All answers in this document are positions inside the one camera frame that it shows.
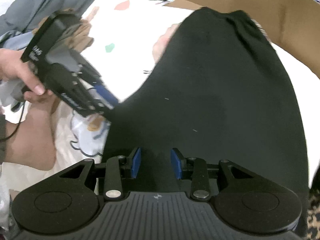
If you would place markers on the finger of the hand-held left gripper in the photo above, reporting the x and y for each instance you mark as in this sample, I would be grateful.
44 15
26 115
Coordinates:
106 95
96 108

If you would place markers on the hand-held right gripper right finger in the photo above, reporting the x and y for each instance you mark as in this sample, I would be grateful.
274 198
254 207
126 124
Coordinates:
176 163

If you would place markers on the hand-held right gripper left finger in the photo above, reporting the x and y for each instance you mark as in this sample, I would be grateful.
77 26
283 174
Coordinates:
136 162

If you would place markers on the black pants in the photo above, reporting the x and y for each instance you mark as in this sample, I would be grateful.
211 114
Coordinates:
212 105

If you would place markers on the person's left hand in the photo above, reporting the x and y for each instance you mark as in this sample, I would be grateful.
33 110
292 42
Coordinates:
12 65

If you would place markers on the bear printed blanket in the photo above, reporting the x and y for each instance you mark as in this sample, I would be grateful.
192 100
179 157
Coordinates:
120 62

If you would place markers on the brown garment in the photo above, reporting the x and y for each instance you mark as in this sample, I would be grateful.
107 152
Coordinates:
85 37

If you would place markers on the dark grey pillow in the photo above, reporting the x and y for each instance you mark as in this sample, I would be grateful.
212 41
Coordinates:
50 0

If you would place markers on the leopard print cloth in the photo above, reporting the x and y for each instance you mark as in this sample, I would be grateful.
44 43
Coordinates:
313 217

